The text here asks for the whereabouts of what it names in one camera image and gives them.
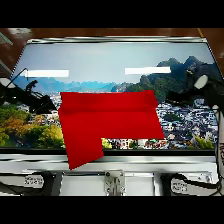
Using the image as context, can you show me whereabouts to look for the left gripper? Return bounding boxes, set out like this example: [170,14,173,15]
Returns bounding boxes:
[30,94,59,115]

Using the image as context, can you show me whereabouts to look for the red T-shirt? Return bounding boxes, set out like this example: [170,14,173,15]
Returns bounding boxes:
[57,89,166,171]

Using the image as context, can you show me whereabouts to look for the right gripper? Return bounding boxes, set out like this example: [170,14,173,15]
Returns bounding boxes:
[165,89,195,108]

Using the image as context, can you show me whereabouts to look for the black cable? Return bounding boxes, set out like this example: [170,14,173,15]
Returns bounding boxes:
[9,67,30,85]
[171,173,224,197]

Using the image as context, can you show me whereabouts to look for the silver frame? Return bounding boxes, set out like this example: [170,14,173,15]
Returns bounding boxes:
[0,35,224,197]

